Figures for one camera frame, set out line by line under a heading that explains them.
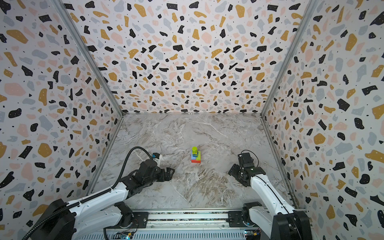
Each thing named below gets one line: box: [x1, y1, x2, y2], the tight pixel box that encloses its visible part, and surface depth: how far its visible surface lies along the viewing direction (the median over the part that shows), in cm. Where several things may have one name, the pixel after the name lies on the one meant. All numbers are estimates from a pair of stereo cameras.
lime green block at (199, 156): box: [196, 150, 202, 161], surface depth 94 cm
